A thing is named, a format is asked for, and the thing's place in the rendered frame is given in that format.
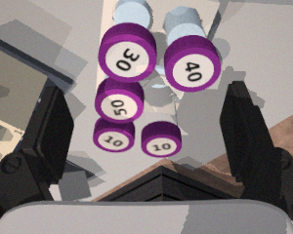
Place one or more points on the white button box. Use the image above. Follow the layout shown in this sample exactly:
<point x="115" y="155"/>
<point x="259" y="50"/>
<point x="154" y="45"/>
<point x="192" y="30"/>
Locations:
<point x="74" y="184"/>

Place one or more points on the white tube rack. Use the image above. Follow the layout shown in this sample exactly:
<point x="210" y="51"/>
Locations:
<point x="206" y="9"/>

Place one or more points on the grey flat mat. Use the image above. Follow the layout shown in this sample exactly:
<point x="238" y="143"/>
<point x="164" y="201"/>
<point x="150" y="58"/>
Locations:
<point x="253" y="39"/>

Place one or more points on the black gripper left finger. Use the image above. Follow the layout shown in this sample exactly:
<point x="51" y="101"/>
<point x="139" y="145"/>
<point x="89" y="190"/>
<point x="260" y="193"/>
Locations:
<point x="26" y="175"/>

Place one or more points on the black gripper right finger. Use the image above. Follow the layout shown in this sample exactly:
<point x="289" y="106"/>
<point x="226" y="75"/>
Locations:
<point x="265" y="171"/>

